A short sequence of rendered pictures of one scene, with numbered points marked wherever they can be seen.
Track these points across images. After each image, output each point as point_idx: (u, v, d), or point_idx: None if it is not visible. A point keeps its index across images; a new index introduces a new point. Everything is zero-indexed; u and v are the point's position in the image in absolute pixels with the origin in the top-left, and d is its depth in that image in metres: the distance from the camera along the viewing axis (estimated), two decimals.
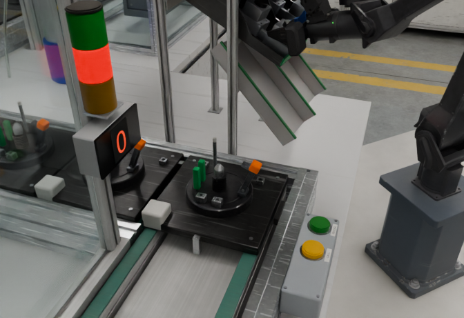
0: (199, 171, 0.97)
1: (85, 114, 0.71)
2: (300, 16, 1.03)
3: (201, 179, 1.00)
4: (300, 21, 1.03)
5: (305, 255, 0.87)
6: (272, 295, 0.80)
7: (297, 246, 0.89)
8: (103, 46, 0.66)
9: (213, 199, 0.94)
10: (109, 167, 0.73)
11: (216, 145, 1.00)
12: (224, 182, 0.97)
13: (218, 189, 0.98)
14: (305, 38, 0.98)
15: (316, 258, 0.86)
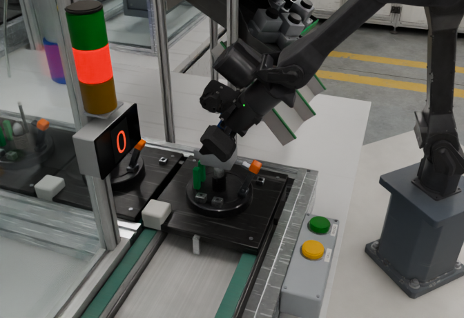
0: (199, 171, 0.97)
1: (85, 114, 0.71)
2: None
3: (201, 179, 1.00)
4: None
5: (305, 255, 0.87)
6: (272, 295, 0.80)
7: (297, 246, 0.89)
8: (103, 46, 0.66)
9: (213, 199, 0.94)
10: (109, 167, 0.73)
11: None
12: (224, 182, 0.97)
13: (218, 189, 0.98)
14: (233, 136, 0.87)
15: (316, 258, 0.86)
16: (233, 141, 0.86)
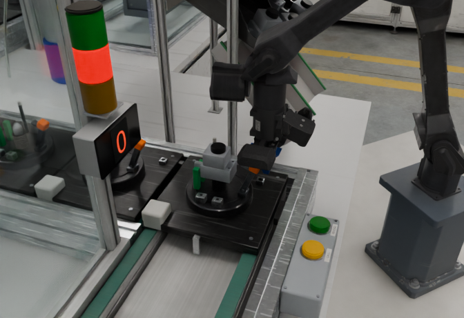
0: (199, 171, 0.97)
1: (85, 114, 0.71)
2: (276, 151, 0.89)
3: (201, 179, 1.00)
4: None
5: (305, 255, 0.87)
6: (272, 295, 0.80)
7: (297, 246, 0.89)
8: (103, 46, 0.66)
9: (213, 199, 0.94)
10: (109, 167, 0.73)
11: None
12: (224, 182, 0.97)
13: (218, 189, 0.98)
14: None
15: (316, 258, 0.86)
16: None
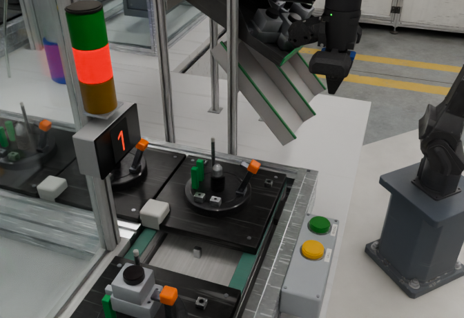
0: (110, 301, 0.70)
1: (85, 114, 0.71)
2: None
3: None
4: None
5: (305, 255, 0.87)
6: (272, 295, 0.80)
7: (297, 246, 0.89)
8: (103, 46, 0.66)
9: None
10: (109, 167, 0.73)
11: (139, 259, 0.74)
12: None
13: None
14: (345, 50, 0.79)
15: (316, 258, 0.86)
16: (347, 52, 0.78)
